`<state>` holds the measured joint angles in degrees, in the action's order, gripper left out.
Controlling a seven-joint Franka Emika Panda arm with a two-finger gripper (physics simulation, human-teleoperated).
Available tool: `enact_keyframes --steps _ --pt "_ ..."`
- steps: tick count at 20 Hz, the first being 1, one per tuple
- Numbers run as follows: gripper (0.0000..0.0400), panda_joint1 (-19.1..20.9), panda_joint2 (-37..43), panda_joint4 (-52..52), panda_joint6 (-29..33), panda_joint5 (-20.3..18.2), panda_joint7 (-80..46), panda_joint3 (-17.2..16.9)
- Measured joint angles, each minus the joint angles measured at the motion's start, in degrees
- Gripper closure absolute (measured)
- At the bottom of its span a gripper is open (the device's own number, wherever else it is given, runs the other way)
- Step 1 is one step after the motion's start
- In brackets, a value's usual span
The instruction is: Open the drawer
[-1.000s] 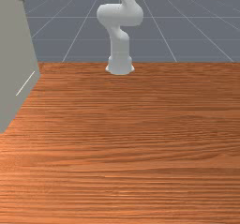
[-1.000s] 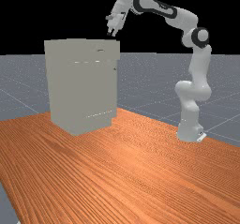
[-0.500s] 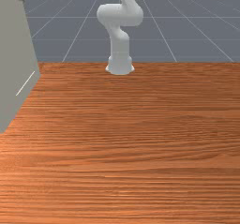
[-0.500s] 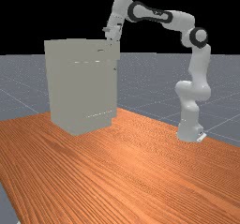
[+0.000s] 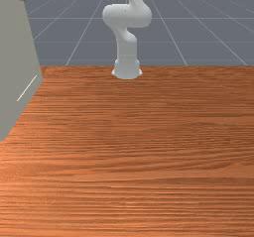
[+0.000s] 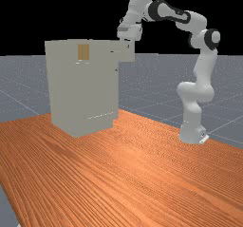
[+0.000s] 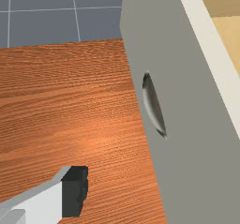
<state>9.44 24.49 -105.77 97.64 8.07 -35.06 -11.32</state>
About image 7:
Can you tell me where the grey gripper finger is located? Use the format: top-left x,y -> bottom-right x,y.
0,165 -> 89,224

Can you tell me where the pale grey cabinet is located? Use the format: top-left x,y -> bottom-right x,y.
119,0 -> 240,224

